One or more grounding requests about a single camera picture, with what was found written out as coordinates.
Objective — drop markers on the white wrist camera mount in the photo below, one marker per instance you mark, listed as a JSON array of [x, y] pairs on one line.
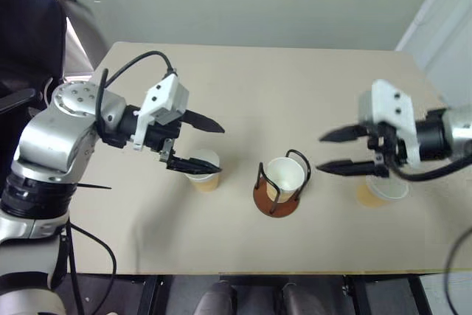
[[164, 95], [391, 104]]

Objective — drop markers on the white paper cup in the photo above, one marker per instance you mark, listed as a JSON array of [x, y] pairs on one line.
[[206, 184], [284, 176], [368, 197]]

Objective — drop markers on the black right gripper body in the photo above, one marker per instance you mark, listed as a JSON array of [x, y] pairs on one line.
[[385, 145]]

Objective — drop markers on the black table frame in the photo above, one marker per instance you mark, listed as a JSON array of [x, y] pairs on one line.
[[280, 279]]

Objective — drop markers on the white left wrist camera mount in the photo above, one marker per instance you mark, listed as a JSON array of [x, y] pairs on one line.
[[164, 95]]

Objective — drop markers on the black office chair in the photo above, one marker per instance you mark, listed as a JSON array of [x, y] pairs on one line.
[[29, 34]]

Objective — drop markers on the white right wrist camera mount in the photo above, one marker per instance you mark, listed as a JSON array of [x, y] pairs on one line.
[[391, 104]]

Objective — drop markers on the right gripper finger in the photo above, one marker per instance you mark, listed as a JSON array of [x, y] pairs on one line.
[[346, 168], [344, 133]]

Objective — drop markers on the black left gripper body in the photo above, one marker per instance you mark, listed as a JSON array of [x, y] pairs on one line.
[[164, 134]]

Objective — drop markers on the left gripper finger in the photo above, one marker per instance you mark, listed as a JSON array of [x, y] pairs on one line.
[[191, 165], [203, 121]]

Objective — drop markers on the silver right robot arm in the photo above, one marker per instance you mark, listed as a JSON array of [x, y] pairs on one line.
[[457, 134]]

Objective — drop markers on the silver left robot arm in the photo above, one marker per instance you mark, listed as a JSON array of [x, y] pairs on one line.
[[48, 138]]

